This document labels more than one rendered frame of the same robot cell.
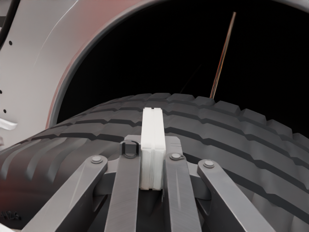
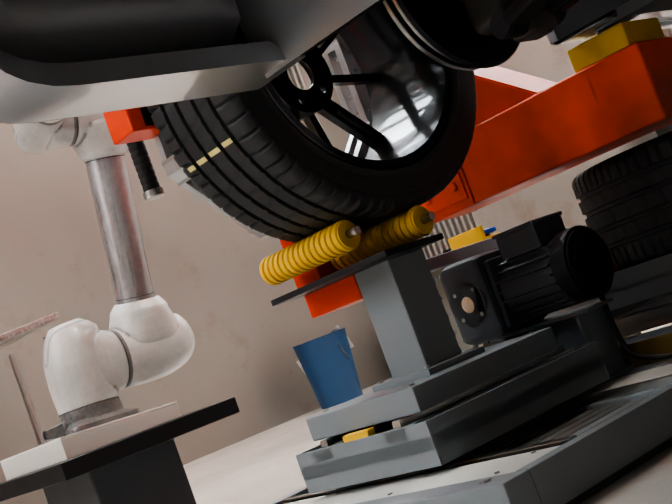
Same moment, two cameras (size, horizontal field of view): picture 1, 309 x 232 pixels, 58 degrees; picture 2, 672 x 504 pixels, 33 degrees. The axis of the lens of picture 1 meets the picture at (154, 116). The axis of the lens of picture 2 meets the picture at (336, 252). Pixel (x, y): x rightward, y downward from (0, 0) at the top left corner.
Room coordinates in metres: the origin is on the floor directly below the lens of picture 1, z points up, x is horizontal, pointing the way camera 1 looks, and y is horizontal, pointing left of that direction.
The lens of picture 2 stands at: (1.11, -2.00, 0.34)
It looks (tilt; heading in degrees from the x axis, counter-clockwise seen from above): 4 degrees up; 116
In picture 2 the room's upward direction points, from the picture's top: 20 degrees counter-clockwise
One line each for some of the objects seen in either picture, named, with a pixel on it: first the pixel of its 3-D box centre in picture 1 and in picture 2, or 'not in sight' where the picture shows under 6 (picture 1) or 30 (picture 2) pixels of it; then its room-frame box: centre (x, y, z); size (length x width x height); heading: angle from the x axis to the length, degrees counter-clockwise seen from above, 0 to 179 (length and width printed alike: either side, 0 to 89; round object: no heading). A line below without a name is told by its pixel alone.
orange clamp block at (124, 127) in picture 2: not in sight; (137, 118); (-0.02, -0.28, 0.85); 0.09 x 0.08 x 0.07; 69
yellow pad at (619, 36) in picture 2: not in sight; (616, 45); (0.72, 0.34, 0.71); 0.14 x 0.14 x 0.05; 69
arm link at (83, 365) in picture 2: not in sight; (80, 363); (-0.76, 0.23, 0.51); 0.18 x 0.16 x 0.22; 63
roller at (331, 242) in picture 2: not in sight; (308, 253); (0.14, -0.13, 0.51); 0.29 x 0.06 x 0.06; 159
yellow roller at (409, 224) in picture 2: not in sight; (379, 239); (0.25, -0.04, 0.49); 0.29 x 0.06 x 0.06; 159
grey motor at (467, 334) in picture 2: not in sight; (553, 305); (0.43, 0.24, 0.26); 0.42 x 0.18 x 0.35; 159
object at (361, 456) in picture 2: not in sight; (455, 415); (0.26, -0.02, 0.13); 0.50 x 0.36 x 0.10; 69
